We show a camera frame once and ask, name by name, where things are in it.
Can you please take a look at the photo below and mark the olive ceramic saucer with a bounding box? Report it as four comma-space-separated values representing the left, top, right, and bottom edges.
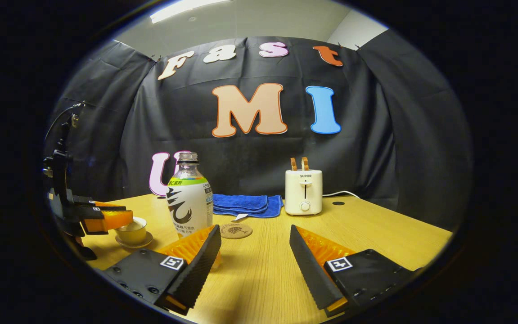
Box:
115, 231, 154, 249

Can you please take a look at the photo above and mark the white toaster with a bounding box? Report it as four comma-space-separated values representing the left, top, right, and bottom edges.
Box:
285, 169, 323, 216

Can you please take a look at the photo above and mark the round cork coaster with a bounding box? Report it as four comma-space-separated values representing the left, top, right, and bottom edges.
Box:
220, 223, 253, 239

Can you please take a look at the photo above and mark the labelled plastic water bottle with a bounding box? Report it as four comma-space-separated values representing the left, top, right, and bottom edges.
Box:
167, 152, 221, 270

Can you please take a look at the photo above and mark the black backdrop cloth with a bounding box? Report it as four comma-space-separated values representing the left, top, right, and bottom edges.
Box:
45, 36, 473, 232

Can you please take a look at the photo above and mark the folded blue towel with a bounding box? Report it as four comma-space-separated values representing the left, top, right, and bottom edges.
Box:
212, 194, 284, 219

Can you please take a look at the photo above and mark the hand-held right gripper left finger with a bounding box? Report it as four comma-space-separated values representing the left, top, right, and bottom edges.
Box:
104, 225, 222, 315

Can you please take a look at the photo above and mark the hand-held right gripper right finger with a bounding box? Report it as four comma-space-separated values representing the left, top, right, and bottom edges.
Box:
289, 225, 414, 317

